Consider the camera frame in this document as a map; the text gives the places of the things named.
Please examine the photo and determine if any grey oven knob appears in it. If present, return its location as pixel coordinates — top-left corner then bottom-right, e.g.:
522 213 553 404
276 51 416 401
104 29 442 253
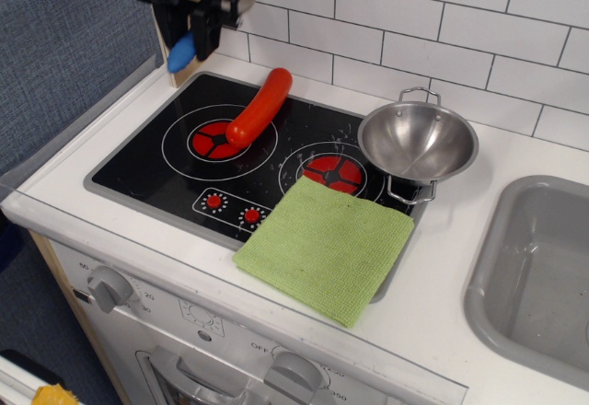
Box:
263 352 323 404
87 266 133 313

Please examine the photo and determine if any small steel pot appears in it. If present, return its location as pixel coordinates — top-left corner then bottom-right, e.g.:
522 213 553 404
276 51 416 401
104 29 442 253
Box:
357 87 479 205

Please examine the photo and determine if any white toy kitchen cabinet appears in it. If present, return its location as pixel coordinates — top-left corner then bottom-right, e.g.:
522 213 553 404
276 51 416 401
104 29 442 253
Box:
1 55 588 404

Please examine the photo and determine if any yellow object at corner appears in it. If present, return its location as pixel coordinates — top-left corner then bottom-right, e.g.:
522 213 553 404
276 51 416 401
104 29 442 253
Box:
31 384 80 405

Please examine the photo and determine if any green woven cloth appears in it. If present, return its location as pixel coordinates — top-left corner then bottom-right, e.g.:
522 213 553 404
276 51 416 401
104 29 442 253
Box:
233 177 414 328

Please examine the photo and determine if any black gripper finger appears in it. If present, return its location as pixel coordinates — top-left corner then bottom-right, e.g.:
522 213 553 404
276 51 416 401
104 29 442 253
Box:
155 2 190 50
191 8 222 61

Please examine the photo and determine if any toy oven door handle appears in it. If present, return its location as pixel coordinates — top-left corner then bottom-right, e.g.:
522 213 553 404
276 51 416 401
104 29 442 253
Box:
135 346 267 404

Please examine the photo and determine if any grey plastic sink basin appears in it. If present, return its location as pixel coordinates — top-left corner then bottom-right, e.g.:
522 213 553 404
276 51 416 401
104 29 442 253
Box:
464 176 588 389

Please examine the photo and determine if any grey left oven knob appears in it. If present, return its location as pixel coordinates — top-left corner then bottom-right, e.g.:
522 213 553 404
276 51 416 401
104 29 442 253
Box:
87 266 133 313

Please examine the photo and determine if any red toy hot dog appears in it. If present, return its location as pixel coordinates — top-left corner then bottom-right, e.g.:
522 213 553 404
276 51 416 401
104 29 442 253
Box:
225 68 293 149

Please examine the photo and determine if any blue handled metal spoon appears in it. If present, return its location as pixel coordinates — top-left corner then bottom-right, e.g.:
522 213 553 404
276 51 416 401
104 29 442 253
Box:
167 0 256 74

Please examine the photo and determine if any grey right oven knob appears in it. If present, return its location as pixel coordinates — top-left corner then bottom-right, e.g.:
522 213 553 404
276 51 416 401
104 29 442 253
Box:
263 352 323 404

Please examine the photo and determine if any black toy stove top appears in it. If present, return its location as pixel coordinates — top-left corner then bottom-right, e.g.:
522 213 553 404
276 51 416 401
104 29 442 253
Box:
84 73 425 249

